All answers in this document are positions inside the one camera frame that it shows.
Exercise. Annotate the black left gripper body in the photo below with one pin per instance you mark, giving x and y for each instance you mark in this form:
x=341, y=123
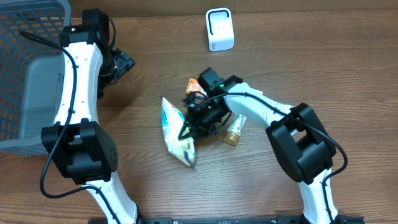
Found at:
x=115, y=66

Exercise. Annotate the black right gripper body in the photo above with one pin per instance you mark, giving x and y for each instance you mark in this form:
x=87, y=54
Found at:
x=200, y=119

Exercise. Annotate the yellow wet wipes pack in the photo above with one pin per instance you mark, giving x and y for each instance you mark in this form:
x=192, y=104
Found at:
x=172, y=123

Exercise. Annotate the small orange snack packet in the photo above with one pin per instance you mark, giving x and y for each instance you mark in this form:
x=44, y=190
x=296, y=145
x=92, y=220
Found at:
x=195, y=87

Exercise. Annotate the white Pantene conditioner tube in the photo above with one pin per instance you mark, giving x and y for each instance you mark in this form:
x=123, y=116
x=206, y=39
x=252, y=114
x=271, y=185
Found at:
x=233, y=133

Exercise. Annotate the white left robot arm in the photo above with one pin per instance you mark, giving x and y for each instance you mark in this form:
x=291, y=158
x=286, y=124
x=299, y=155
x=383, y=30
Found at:
x=77, y=144

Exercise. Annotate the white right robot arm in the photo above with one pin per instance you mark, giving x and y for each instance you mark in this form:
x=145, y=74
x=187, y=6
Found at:
x=300, y=142

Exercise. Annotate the white barcode scanner stand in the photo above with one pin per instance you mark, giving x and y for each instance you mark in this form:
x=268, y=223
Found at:
x=219, y=26

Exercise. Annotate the grey plastic mesh basket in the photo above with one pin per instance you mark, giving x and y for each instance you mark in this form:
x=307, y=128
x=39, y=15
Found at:
x=31, y=73

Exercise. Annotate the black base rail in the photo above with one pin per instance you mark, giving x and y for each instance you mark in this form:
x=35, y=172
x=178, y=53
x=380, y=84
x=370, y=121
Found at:
x=341, y=219

